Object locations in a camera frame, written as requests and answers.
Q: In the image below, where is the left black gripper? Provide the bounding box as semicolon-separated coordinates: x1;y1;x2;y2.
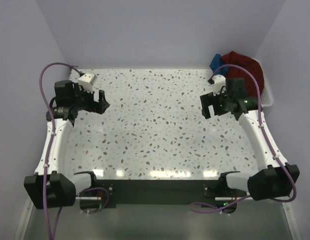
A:
71;83;109;115

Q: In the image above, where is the dark red t shirt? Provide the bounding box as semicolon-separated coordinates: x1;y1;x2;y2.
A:
220;51;265;97

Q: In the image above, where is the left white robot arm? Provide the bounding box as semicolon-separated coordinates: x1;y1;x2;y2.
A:
23;80;110;209

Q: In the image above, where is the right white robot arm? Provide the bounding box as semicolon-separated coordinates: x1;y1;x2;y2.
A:
200;74;300;203

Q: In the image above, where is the blue t shirt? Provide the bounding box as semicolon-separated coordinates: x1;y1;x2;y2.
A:
209;53;229;77

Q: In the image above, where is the white plastic basket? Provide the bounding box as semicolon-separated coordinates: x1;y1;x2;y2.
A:
257;60;274;108

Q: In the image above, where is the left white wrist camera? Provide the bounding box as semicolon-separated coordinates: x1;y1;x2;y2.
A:
78;72;97;92

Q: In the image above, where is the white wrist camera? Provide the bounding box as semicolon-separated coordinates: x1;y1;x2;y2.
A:
208;74;226;96
78;72;97;92

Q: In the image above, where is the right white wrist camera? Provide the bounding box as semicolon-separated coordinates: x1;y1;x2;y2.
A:
208;74;226;96

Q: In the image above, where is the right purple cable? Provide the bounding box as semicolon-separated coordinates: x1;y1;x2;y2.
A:
189;64;297;214

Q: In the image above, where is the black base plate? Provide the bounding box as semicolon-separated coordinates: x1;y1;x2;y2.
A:
79;179;247;209

